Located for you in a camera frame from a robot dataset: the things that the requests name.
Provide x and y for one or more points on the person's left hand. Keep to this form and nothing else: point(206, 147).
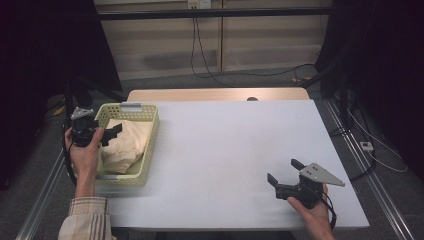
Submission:
point(85, 158)

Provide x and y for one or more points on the black curtain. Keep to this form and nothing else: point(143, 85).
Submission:
point(383, 60)
point(43, 50)

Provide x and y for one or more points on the white wall outlet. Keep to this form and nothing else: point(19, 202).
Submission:
point(199, 3)

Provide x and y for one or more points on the pale green perforated basket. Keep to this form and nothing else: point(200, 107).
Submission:
point(148, 143)

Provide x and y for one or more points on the metal floor rail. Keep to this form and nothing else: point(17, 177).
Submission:
point(376, 186)
point(40, 200)

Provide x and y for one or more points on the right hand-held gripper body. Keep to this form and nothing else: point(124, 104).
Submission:
point(310, 191)

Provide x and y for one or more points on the white floor power adapter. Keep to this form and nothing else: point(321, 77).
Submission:
point(366, 146)

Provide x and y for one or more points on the white table cover sheet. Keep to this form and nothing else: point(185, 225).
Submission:
point(226, 160)

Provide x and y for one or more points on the person's right hand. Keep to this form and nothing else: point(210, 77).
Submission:
point(316, 220)

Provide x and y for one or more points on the black horizontal metal bar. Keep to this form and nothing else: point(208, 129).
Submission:
point(213, 14)

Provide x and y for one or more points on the cream pants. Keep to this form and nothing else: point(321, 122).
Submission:
point(128, 146)

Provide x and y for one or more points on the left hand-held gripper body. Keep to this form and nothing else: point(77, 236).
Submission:
point(82, 128)

